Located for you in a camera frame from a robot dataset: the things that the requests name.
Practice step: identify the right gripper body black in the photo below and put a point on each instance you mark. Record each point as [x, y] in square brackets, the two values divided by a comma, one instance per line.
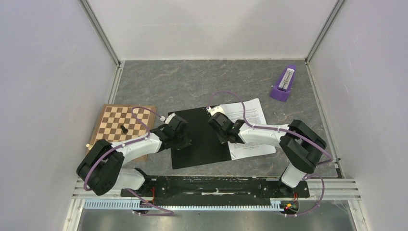
[221, 136]

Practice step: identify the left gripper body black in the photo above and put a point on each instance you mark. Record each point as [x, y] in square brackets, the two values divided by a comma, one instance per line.
[181, 140]

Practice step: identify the printed paper sheet top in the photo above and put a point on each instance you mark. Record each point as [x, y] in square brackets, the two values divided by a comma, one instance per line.
[254, 115]

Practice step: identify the teal folder black inside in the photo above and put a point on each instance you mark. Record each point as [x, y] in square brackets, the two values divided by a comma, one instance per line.
[205, 146]

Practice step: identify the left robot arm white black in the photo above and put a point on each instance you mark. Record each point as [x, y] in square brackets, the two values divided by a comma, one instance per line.
[102, 168]

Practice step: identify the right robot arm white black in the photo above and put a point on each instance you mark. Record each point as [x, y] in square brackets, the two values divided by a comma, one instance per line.
[303, 147]

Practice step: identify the black chess piece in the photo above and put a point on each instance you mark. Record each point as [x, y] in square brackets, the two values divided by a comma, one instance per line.
[124, 129]

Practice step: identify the wooden chessboard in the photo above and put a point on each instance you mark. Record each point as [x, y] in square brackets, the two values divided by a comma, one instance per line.
[113, 116]

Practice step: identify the purple metronome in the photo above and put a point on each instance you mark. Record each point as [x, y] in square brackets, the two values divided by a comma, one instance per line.
[283, 86]

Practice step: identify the white chess pawn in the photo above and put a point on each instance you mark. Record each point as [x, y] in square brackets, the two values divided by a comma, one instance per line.
[88, 146]

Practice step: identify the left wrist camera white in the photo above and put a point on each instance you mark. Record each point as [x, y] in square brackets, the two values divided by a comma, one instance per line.
[166, 120]

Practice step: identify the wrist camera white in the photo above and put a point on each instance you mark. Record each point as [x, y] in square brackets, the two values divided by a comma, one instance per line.
[166, 120]
[213, 110]

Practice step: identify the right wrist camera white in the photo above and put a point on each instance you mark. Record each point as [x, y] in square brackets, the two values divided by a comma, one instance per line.
[213, 110]

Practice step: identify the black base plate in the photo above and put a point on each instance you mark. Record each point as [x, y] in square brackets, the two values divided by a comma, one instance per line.
[203, 190]

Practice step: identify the white toothed cable duct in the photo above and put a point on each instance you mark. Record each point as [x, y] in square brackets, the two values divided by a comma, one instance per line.
[136, 204]

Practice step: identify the aluminium frame rail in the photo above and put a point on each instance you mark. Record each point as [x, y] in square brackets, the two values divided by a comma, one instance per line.
[335, 190]

